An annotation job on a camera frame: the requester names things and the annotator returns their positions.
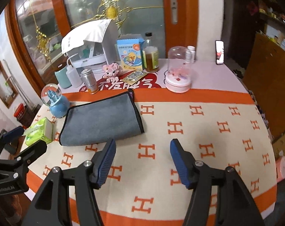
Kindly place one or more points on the black smartphone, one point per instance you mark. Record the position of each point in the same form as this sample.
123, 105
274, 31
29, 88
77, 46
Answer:
220, 54

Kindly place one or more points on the red white printed table mat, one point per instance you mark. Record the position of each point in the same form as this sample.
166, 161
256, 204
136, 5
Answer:
205, 75

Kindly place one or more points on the orange cream H-pattern blanket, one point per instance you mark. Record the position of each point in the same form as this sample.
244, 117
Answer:
220, 128

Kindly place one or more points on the pink plush toy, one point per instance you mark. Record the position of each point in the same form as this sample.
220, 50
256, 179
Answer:
112, 71

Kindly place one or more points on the silver door handle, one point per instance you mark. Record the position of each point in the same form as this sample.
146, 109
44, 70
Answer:
174, 11

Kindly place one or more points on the red waste bin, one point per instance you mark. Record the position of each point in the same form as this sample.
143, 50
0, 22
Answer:
24, 115

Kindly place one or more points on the foil pill blister pack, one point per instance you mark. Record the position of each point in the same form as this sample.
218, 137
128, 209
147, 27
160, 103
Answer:
134, 77

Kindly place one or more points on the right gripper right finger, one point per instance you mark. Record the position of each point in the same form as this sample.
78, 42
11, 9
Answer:
184, 163

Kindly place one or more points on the white squeeze bottle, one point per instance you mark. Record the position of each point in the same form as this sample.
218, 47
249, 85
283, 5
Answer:
72, 75

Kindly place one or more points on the white desk appliance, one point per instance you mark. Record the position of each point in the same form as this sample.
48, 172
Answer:
94, 55

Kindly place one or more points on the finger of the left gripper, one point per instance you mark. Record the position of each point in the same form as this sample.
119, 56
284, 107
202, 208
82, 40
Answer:
30, 154
13, 134

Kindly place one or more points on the silver orange metal can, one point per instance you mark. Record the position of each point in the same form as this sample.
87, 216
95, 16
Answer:
89, 80

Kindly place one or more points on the blue castle snow globe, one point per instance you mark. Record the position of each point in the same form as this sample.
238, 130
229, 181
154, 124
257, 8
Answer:
51, 96

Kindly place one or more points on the purple and grey towel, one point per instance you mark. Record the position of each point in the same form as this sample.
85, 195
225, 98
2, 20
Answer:
114, 117

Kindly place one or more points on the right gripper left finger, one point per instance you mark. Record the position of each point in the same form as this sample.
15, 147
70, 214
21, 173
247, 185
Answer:
102, 161

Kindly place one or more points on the green tissue pack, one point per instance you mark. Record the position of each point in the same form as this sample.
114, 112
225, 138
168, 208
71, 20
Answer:
41, 130

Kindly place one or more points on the teal cylindrical container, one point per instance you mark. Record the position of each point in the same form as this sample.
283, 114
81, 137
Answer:
60, 74

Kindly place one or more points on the white paper sheet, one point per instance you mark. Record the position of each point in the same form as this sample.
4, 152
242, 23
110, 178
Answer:
92, 31

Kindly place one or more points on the blue duck picture box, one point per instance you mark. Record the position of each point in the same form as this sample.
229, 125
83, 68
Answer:
130, 47

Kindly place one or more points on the pink base glass dome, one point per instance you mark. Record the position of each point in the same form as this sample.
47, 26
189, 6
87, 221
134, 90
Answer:
178, 74

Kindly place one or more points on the pink round object on floor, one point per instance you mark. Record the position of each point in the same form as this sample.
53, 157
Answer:
280, 168

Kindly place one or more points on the wooden cabinet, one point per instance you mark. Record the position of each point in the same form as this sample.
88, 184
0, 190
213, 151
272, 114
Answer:
265, 73

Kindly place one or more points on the amber liquid glass bottle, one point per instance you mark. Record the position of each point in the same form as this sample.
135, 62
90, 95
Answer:
150, 54

